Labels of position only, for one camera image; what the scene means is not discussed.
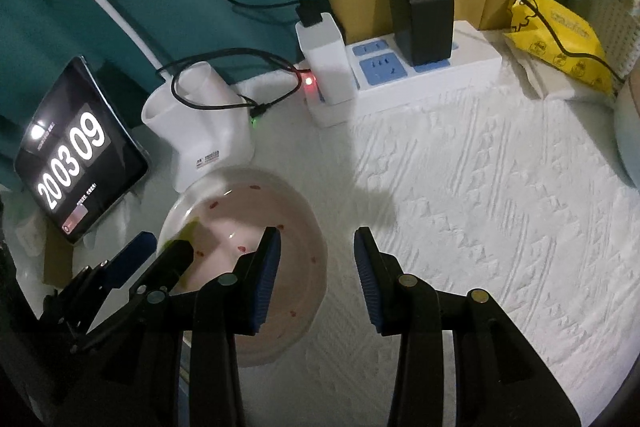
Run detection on pink strawberry ceramic bowl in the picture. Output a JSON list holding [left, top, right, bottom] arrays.
[[158, 167, 328, 367]]

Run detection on tablet showing clock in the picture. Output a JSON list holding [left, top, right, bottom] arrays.
[[14, 56, 149, 244]]

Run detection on white desk lamp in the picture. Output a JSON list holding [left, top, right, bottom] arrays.
[[29, 0, 255, 195]]

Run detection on white textured table cloth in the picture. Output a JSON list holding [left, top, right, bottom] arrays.
[[0, 26, 640, 427]]

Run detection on white power strip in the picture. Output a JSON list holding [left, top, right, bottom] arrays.
[[305, 20, 502, 128]]

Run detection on white phone charger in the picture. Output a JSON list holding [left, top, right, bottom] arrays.
[[295, 12, 357, 105]]

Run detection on black power adapter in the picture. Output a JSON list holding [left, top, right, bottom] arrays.
[[388, 0, 454, 67]]

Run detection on light blue steel bowl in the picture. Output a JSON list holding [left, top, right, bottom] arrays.
[[614, 67, 640, 188]]

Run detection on yellow wet wipes pack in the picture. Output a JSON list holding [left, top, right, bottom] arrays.
[[504, 0, 614, 95]]

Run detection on white basket with items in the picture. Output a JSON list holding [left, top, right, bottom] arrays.
[[570, 0, 639, 78]]

